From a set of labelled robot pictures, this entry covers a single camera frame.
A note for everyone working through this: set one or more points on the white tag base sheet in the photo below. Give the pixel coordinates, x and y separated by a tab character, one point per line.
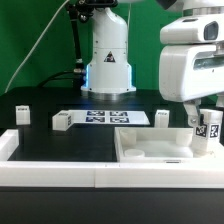
107	117

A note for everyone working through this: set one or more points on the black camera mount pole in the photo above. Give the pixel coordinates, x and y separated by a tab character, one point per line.
81	11

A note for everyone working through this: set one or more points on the white square tabletop part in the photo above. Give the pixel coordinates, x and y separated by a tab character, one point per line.
161	145

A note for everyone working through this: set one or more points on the white U-shaped fence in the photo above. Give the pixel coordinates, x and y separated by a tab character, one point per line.
208	173

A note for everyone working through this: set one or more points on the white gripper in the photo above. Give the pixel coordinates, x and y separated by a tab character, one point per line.
191	65

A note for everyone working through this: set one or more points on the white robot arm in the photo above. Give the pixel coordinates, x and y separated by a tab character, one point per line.
108	73

